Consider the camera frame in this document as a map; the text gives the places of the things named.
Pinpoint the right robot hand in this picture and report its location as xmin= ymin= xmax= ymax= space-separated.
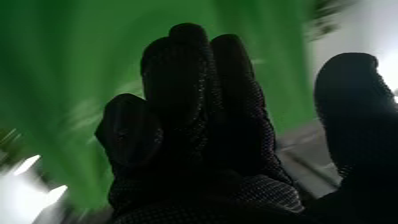
xmin=94 ymin=22 xmax=398 ymax=224

